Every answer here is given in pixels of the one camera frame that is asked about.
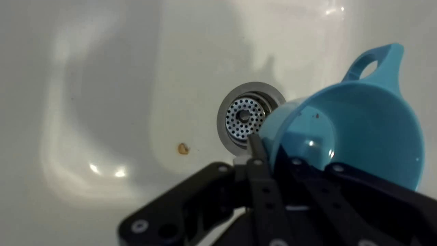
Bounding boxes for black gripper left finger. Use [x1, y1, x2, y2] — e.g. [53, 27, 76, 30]
[116, 133, 292, 246]

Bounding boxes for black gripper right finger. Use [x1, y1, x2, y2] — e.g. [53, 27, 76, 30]
[274, 149, 437, 246]

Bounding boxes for blue plastic cup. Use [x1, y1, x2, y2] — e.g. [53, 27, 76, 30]
[258, 42, 427, 191]

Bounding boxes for metal sink drain strainer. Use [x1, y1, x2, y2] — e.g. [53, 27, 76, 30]
[216, 81, 287, 159]

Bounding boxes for white ceramic sink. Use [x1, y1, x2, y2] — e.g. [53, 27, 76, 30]
[0, 0, 437, 246]

